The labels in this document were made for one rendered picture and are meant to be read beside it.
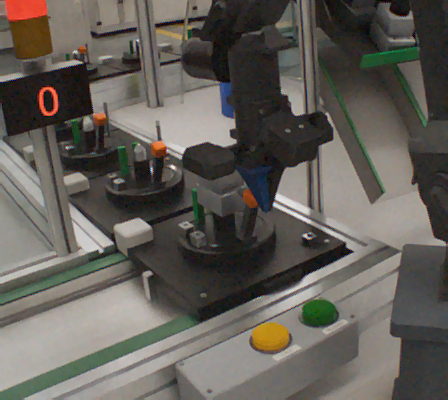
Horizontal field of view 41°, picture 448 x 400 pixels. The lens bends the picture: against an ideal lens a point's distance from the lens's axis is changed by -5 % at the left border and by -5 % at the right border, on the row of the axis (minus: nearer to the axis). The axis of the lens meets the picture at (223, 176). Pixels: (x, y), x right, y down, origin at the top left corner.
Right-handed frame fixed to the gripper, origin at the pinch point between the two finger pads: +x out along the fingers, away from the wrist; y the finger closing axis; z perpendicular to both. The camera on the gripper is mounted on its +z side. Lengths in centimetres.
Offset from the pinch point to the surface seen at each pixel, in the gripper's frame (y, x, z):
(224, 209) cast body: -1.8, 4.9, -6.9
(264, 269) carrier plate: -0.8, 11.6, -0.3
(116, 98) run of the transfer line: 33, 16, -128
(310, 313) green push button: -2.9, 11.6, 11.5
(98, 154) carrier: -1, 8, -54
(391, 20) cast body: 25.3, -16.7, -1.7
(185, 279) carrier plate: -9.8, 11.5, -5.0
